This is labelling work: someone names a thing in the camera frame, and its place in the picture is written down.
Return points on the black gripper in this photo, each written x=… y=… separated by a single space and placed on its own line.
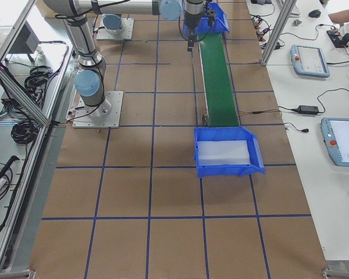
x=191 y=18

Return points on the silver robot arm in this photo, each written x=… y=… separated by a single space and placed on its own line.
x=113 y=23
x=74 y=14

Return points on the person's hand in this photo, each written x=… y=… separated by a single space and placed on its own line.
x=340 y=17

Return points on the blue bin left side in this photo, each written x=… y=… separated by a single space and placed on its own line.
x=220 y=24

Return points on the blue bin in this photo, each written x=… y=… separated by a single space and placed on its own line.
x=220 y=24
x=229 y=134

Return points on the green conveyor belt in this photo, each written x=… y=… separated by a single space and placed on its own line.
x=219 y=98

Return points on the blue bin right side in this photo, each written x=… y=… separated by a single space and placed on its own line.
x=229 y=134

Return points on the teach pendant near left bin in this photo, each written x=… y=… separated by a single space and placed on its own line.
x=309 y=61

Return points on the teach pendant bin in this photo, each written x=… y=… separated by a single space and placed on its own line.
x=309 y=61
x=335 y=133

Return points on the white foam pad right bin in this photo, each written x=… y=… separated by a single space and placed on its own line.
x=223 y=152

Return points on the black computer mouse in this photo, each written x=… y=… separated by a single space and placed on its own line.
x=314 y=13

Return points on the black power adapter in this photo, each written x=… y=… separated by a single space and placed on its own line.
x=308 y=110

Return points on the black circuit board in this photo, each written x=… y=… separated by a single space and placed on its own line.
x=338 y=40

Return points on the grey control box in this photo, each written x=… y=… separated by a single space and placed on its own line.
x=26 y=42

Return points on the brown paper table cover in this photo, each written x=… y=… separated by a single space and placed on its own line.
x=127 y=202

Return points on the teach pendant near right bin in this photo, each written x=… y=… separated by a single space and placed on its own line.
x=335 y=133

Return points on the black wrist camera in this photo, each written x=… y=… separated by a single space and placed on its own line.
x=210 y=14

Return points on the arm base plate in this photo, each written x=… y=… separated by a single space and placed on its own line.
x=125 y=35
x=105 y=116

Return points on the aluminium frame post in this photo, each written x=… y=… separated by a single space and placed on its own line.
x=277 y=30

